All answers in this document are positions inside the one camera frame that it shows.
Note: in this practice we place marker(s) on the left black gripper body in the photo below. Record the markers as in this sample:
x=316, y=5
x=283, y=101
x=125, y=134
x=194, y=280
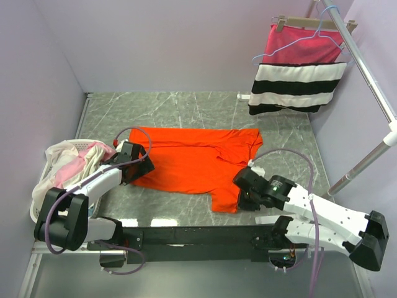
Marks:
x=139, y=171

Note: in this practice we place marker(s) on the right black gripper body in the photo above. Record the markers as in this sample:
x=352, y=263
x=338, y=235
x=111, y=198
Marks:
x=249, y=202

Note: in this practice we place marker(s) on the orange t-shirt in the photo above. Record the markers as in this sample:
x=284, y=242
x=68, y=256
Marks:
x=198, y=161

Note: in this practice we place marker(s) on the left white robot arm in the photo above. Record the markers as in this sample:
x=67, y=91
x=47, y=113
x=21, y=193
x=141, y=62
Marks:
x=64, y=222

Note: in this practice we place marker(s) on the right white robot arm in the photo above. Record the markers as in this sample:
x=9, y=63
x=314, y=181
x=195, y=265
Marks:
x=312, y=220

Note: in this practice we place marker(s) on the cream and pink clothes pile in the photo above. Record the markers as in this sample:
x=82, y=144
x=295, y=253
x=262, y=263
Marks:
x=68, y=162

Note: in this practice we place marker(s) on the black base beam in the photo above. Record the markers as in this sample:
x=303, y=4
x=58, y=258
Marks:
x=246, y=242

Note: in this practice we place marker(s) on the black white striped cloth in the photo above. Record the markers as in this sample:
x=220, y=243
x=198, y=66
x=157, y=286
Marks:
x=303, y=88

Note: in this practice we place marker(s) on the pink towel on hanger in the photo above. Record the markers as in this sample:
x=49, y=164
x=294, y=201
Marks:
x=301, y=46

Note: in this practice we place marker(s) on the wooden clip hanger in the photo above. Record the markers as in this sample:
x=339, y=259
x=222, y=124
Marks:
x=302, y=22

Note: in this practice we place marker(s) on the silver clothes rack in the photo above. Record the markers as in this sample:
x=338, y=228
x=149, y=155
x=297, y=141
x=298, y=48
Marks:
x=338, y=136

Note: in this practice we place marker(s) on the blue wire hanger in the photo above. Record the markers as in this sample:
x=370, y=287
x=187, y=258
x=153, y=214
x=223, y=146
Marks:
x=256, y=60

